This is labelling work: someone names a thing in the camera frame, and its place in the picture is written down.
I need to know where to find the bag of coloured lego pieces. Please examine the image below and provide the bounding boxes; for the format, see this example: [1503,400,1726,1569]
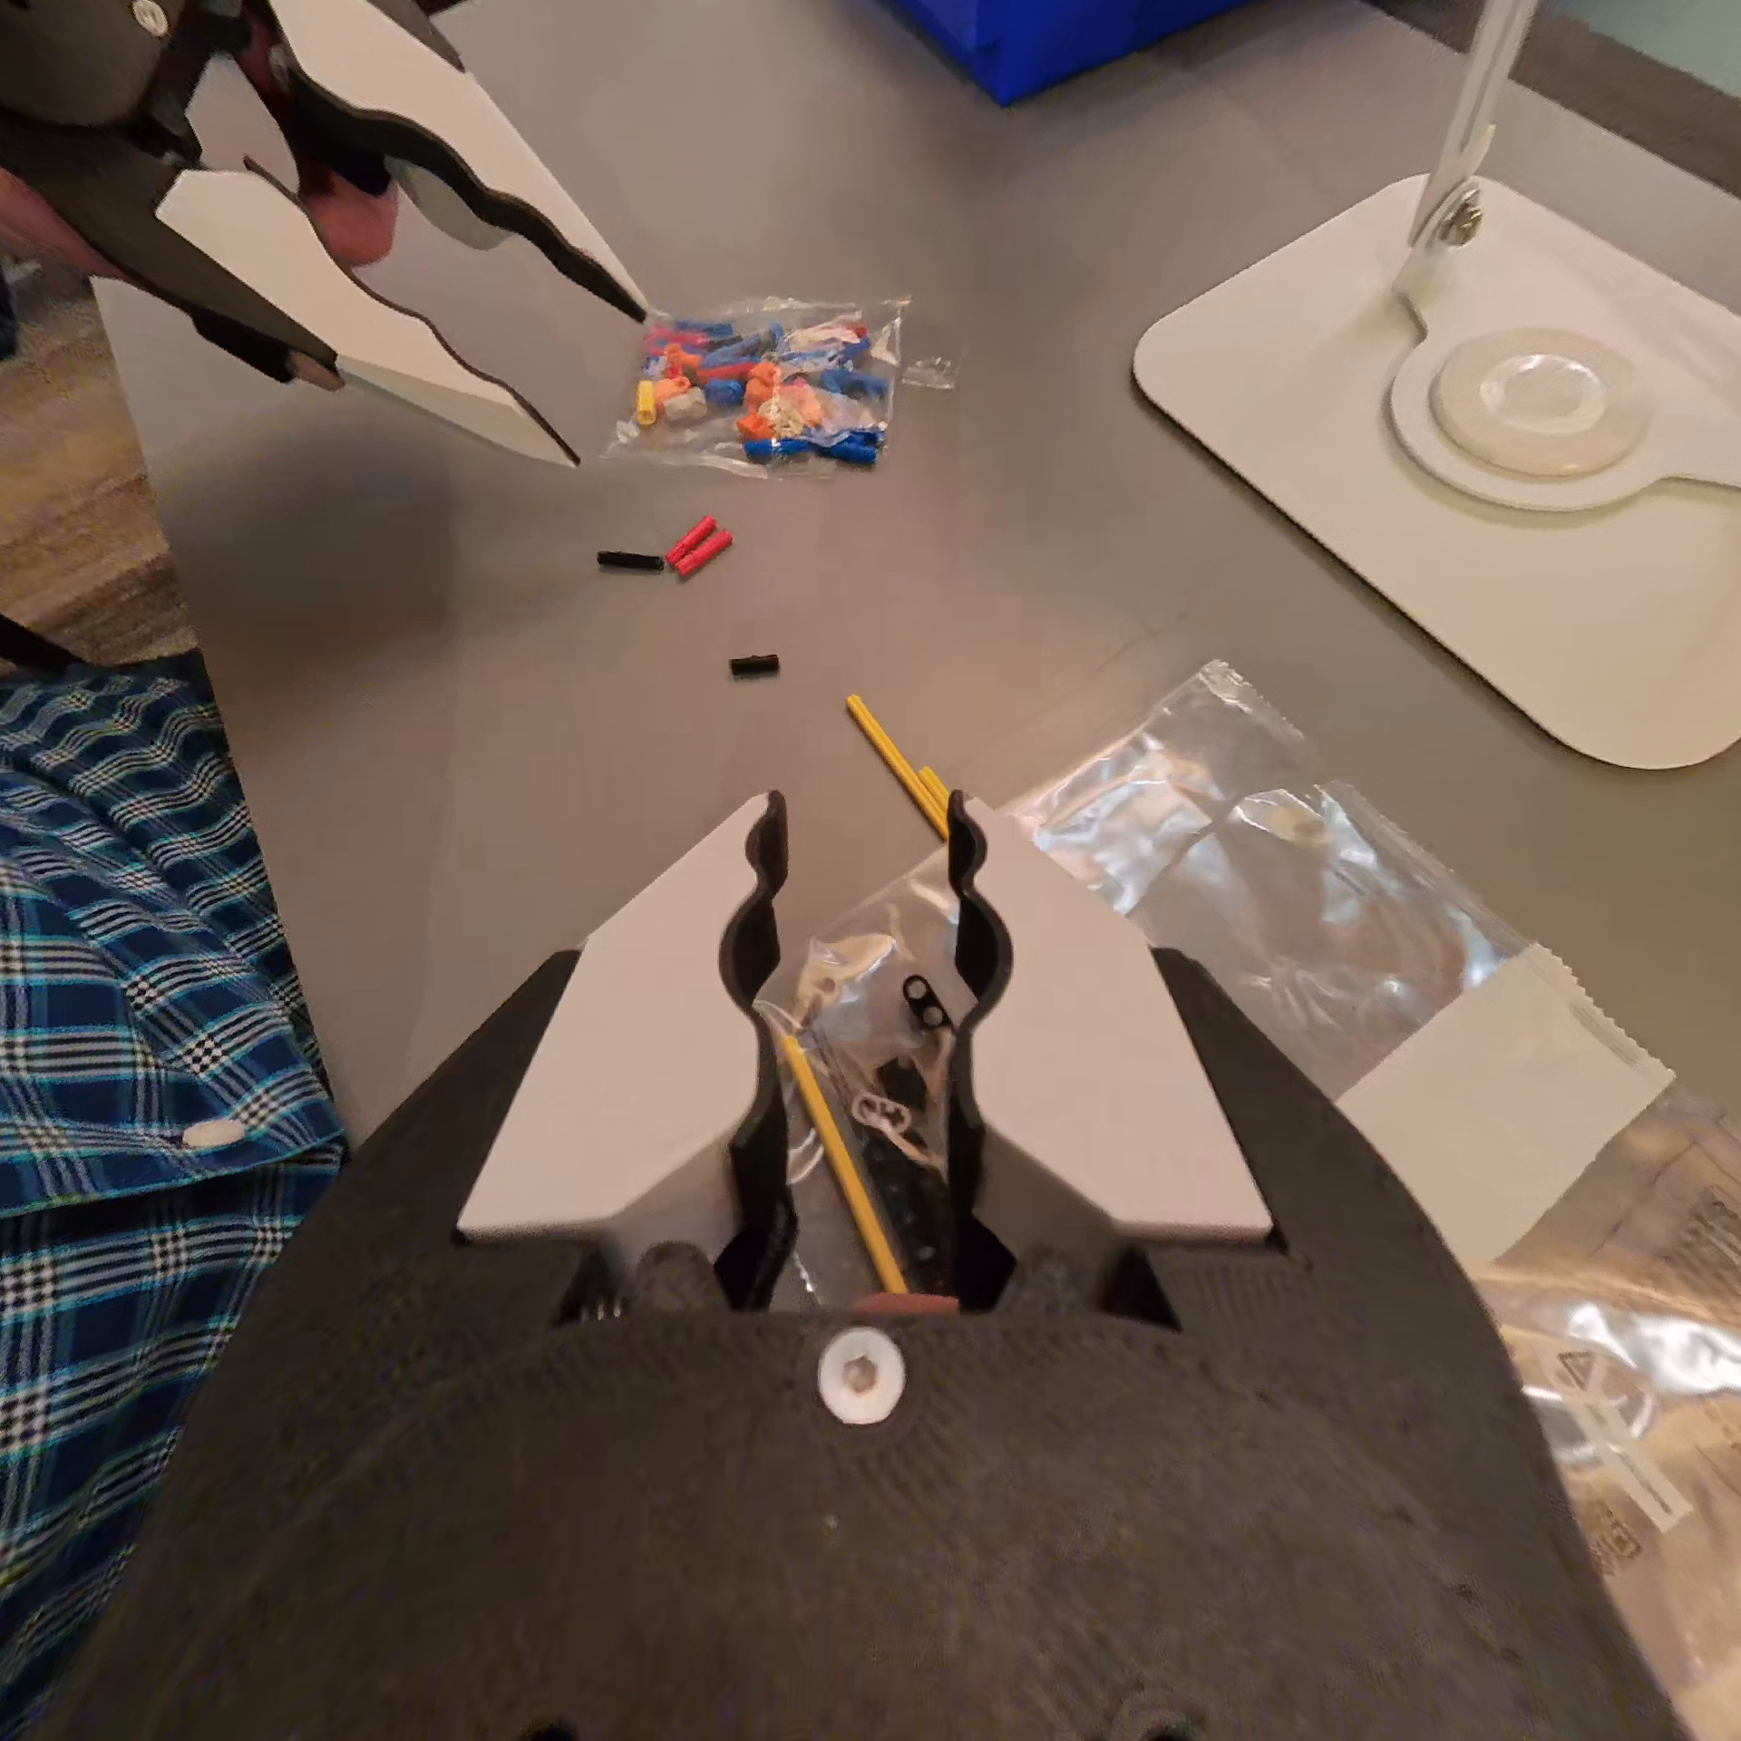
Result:
[600,291,914,477]

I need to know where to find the long yellow lego axle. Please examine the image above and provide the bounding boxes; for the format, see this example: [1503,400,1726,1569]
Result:
[845,693,955,837]

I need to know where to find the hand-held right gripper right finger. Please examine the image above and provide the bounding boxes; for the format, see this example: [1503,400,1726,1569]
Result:
[945,788,1276,1299]

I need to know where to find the large clear bag white label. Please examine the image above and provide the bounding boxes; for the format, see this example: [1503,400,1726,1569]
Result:
[1014,658,1679,1265]

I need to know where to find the blue plaid shirt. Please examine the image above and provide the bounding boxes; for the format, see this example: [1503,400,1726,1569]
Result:
[0,666,350,1701]

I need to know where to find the person's left hand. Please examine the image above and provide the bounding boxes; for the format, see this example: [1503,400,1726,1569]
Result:
[302,177,399,269]

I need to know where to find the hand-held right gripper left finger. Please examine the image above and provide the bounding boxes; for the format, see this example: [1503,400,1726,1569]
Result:
[456,788,797,1313]

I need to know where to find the clear bag of black parts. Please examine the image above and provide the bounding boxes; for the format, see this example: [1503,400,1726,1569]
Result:
[752,849,1016,1307]

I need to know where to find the yellow lego axle in bag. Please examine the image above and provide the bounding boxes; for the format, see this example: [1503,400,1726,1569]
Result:
[780,1036,912,1297]

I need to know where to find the blue box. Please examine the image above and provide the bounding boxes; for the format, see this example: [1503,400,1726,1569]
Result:
[878,0,1255,108]

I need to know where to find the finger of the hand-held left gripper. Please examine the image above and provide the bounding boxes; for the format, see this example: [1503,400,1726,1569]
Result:
[155,155,582,469]
[251,0,651,325]

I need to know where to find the grey flat board corner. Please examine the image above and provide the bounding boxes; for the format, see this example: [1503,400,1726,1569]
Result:
[1133,0,1741,772]

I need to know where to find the clear bag with grey print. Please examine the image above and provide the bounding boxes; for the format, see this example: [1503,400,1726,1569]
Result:
[1470,1088,1741,1741]

